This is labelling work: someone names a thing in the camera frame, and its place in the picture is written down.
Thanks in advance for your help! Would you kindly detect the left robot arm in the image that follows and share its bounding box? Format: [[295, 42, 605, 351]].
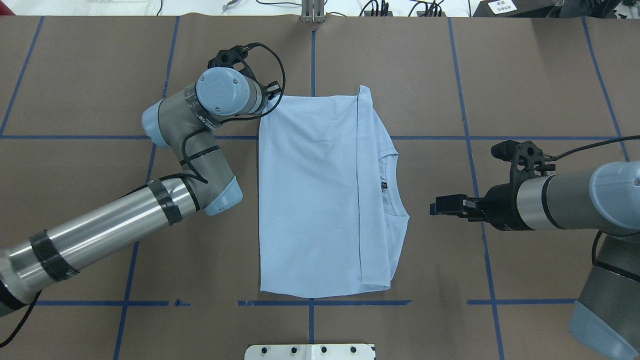
[[1, 67, 286, 316]]

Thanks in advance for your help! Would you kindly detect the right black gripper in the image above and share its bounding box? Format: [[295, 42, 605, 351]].
[[429, 184, 523, 231]]

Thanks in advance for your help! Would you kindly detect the aluminium frame post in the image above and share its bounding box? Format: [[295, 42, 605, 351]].
[[300, 0, 326, 24]]

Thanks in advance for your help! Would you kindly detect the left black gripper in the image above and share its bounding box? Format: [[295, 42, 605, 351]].
[[257, 81, 282, 113]]

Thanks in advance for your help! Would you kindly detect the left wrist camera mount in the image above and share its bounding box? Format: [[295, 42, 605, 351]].
[[206, 44, 258, 82]]

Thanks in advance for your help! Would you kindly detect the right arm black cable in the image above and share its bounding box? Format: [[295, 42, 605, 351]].
[[547, 135, 640, 162]]

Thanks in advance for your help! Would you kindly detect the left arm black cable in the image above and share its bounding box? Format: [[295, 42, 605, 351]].
[[0, 42, 287, 348]]

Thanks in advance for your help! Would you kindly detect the light blue t-shirt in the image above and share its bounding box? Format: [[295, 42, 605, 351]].
[[257, 85, 410, 298]]

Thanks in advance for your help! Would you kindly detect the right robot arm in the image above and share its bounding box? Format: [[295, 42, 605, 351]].
[[429, 161, 640, 360]]

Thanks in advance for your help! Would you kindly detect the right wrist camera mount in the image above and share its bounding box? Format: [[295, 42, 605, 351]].
[[490, 140, 556, 184]]

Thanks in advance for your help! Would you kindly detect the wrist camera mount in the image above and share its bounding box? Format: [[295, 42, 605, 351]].
[[490, 140, 556, 184], [206, 44, 258, 82]]

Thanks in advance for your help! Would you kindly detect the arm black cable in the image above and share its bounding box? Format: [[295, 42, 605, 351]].
[[0, 42, 287, 348], [547, 135, 640, 162]]

